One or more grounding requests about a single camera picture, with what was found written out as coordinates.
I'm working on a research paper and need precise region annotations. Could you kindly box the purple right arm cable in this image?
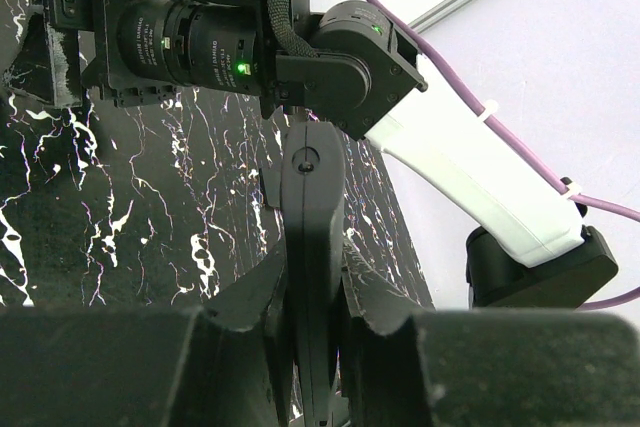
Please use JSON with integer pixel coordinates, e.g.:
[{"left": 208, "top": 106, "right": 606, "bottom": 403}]
[{"left": 329, "top": 0, "right": 640, "bottom": 313}]

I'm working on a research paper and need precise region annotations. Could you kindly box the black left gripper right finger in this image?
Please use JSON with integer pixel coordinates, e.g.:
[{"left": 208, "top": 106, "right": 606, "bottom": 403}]
[{"left": 339, "top": 241, "right": 640, "bottom": 427}]

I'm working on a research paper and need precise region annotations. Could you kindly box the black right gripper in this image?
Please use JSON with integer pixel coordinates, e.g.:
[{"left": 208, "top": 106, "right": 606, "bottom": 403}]
[{"left": 2, "top": 0, "right": 190, "bottom": 108}]

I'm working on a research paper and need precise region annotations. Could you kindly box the black remote battery cover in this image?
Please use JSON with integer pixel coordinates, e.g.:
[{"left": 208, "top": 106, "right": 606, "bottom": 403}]
[{"left": 259, "top": 168, "right": 281, "bottom": 209}]

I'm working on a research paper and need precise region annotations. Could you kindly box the black remote control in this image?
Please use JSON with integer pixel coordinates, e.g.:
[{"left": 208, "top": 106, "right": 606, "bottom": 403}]
[{"left": 280, "top": 122, "right": 345, "bottom": 426}]

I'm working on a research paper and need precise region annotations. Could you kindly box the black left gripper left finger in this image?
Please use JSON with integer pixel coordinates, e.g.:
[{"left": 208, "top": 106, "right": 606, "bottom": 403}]
[{"left": 1, "top": 243, "right": 290, "bottom": 426}]

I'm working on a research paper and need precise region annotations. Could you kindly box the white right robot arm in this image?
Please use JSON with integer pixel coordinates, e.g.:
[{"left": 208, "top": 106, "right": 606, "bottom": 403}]
[{"left": 1, "top": 0, "right": 617, "bottom": 310}]

